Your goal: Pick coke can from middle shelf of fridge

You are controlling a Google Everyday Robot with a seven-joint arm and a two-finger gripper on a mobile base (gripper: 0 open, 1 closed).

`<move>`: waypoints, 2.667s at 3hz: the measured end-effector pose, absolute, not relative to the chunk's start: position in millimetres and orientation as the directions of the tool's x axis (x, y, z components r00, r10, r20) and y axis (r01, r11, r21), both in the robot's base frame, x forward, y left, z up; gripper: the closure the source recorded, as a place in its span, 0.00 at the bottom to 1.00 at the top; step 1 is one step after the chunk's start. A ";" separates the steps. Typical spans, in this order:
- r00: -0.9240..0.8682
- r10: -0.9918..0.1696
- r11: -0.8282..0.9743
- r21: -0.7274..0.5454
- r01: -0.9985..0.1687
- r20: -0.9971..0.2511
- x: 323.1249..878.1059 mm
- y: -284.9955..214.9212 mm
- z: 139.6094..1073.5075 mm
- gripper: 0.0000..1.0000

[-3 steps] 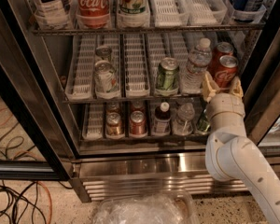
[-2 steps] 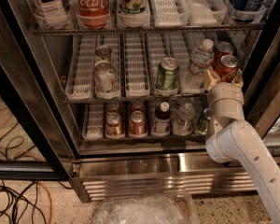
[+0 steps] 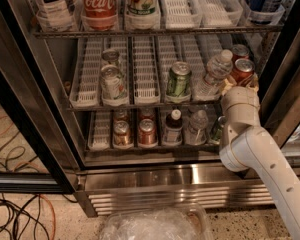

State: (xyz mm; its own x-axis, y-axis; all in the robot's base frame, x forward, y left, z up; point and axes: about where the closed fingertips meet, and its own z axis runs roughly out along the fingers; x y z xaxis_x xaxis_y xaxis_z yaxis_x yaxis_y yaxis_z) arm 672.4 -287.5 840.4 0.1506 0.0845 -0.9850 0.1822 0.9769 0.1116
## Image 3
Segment middle shelf water bottle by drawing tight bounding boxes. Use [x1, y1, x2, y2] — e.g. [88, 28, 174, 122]
[197, 49, 233, 99]

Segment rear gold can bottom shelf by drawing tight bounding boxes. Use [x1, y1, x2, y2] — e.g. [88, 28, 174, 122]
[113, 110, 129, 122]

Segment red coke can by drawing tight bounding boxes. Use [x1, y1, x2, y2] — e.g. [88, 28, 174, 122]
[231, 58, 255, 84]
[231, 44, 250, 61]

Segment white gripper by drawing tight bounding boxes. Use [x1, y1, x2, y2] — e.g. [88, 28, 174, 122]
[220, 73, 260, 118]

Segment clear plastic bin with bag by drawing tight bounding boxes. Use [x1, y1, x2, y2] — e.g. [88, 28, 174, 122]
[98, 203, 214, 240]

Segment shelf water bottle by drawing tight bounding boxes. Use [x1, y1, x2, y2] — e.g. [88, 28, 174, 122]
[186, 110, 208, 145]
[197, 49, 233, 99]

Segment stainless steel fridge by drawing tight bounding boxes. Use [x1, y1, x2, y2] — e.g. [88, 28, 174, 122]
[0, 0, 300, 216]

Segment green soda can middle shelf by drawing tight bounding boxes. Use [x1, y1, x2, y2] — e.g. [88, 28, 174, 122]
[166, 61, 192, 98]

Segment large coca-cola bottle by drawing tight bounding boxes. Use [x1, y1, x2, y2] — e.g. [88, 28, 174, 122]
[82, 0, 117, 30]

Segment bottom shelf water bottle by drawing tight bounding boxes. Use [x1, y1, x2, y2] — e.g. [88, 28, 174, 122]
[186, 110, 208, 145]

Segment black floor cables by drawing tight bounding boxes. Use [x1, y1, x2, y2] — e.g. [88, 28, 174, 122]
[0, 130, 78, 240]

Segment green can bottom shelf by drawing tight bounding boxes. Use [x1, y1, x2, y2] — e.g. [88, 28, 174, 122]
[210, 116, 226, 144]

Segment tea bottle white label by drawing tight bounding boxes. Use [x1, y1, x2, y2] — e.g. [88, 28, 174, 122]
[35, 0, 77, 32]

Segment gold can shelf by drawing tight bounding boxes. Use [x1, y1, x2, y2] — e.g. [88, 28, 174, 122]
[114, 121, 131, 146]
[113, 110, 129, 122]

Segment orange floor cable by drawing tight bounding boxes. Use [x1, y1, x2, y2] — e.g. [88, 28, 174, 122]
[0, 114, 57, 240]

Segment red can shelf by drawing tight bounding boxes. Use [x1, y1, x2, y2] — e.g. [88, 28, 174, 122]
[139, 108, 155, 120]
[138, 119, 156, 145]

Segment rear white soda can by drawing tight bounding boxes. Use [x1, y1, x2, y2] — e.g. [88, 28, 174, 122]
[101, 48, 120, 67]

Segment dark juice bottle white cap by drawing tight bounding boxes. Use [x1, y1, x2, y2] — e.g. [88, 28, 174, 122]
[163, 109, 183, 144]

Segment front white soda can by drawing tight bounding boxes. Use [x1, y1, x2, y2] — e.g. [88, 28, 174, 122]
[101, 65, 126, 100]

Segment rear red can bottom shelf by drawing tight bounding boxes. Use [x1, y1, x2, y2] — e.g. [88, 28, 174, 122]
[139, 108, 155, 120]

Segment white soda can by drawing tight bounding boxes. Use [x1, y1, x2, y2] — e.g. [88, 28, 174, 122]
[101, 48, 120, 67]
[101, 65, 126, 100]

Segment front red can bottom shelf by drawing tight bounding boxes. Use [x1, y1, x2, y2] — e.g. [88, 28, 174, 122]
[138, 119, 156, 145]

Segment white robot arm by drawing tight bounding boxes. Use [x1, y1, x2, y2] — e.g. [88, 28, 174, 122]
[219, 85, 300, 240]

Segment front gold can bottom shelf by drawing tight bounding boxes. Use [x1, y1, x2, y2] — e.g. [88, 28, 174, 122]
[114, 121, 131, 146]

